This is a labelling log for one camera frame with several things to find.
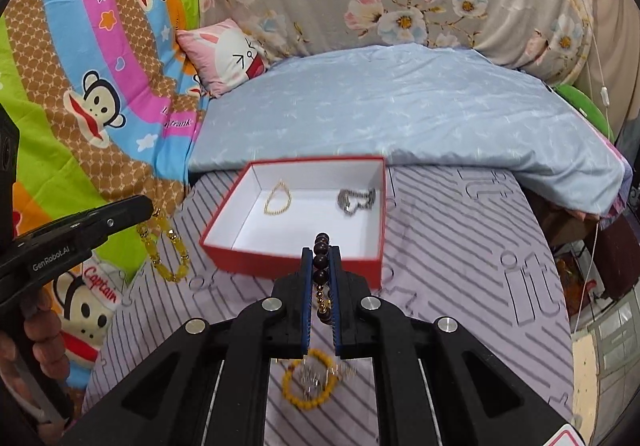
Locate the person's left hand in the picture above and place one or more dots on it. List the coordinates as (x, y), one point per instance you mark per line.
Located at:
(43, 327)

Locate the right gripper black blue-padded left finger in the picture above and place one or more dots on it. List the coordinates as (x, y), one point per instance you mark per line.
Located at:
(206, 384)

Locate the pink rabbit cushion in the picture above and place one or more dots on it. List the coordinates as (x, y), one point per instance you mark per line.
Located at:
(223, 55)

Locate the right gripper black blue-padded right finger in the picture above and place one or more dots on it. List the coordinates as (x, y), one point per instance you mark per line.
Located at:
(435, 383)

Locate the red cardboard box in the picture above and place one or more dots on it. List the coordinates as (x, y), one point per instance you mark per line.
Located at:
(275, 209)

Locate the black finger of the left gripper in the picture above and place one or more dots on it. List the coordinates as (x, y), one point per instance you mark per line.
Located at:
(89, 229)

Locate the grey striped bed sheet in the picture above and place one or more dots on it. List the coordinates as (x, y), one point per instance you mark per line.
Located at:
(458, 242)

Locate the colourful monkey cartoon blanket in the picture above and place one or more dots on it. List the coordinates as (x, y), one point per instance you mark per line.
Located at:
(107, 107)

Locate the light blue pillow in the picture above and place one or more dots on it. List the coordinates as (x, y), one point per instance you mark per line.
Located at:
(416, 105)

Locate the beige hanging curtain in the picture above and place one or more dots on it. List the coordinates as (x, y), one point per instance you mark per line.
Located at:
(615, 62)

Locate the green plastic chair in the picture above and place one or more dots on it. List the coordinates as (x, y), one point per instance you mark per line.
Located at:
(586, 107)

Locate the silver metal wristwatch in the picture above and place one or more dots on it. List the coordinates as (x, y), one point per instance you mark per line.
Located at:
(351, 201)

